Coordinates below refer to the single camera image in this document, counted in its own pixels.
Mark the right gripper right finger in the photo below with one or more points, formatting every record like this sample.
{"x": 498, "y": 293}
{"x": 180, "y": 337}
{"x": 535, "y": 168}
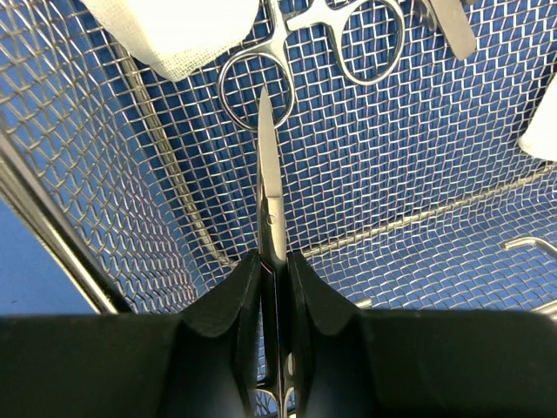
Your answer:
{"x": 354, "y": 362}

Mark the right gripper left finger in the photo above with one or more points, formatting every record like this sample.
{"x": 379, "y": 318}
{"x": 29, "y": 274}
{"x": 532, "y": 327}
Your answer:
{"x": 201, "y": 362}

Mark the straight steel scissors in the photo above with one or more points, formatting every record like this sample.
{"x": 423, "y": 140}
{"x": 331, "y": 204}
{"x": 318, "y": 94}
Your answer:
{"x": 272, "y": 252}

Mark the steel mesh instrument tray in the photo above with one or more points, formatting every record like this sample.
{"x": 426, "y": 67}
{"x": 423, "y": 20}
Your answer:
{"x": 409, "y": 194}

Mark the blue surgical drape cloth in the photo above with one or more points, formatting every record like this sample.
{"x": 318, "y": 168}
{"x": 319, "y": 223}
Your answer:
{"x": 32, "y": 282}

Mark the white gauze roll right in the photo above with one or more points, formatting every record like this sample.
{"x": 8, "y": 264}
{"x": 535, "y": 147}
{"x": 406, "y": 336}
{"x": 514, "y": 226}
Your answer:
{"x": 539, "y": 138}

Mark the white gauze pad front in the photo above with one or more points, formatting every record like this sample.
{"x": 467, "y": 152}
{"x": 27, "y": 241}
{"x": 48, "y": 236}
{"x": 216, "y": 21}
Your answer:
{"x": 175, "y": 38}

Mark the steel forceps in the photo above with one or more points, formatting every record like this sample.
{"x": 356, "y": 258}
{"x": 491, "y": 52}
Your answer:
{"x": 363, "y": 39}

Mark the steel tweezers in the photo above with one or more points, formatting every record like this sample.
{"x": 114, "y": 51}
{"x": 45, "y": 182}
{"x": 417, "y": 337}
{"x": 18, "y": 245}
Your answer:
{"x": 449, "y": 16}

